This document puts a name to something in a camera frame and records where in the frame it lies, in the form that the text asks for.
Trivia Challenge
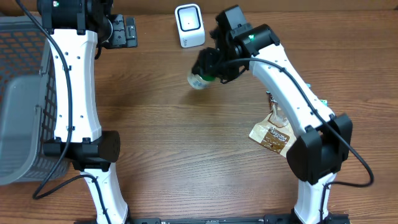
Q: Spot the clear bagged bread snack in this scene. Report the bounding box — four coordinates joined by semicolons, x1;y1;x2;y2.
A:
249;91;296;157

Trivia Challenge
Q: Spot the green cap bottle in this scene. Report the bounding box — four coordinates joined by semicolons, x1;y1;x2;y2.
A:
187;73;215;90

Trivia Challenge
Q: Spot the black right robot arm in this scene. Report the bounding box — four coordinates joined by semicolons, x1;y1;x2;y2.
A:
188;6;353;223

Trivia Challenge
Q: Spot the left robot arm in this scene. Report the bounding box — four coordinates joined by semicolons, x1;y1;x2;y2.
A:
37;0;135;223

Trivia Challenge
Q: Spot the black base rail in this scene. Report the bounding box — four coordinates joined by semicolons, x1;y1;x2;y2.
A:
74;213;351;224

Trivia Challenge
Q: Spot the grey plastic shopping basket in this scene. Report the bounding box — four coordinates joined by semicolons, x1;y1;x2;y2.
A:
1;16;57;185

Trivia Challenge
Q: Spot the white barcode scanner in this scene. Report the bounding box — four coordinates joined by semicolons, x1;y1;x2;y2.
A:
175;3;205;48

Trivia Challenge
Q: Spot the teal tissue pack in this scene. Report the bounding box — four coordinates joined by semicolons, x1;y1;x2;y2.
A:
320;100;328;106

